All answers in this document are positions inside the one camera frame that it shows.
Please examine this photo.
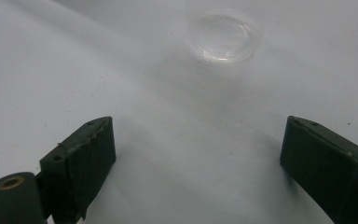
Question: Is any clear glass cup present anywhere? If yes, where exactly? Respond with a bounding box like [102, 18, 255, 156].
[186, 8, 261, 65]

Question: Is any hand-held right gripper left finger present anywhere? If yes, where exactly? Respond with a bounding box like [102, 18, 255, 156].
[39, 116, 117, 224]

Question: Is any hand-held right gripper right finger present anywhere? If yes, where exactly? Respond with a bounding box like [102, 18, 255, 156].
[279, 115, 358, 224]

